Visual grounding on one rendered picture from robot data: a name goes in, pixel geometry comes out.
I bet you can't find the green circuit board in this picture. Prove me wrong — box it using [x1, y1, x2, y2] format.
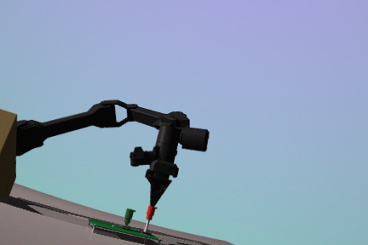
[88, 206, 163, 245]

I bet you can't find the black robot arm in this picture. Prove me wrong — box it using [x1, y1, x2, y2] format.
[16, 100, 210, 167]

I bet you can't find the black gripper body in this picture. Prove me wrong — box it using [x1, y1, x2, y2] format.
[145, 143, 179, 179]

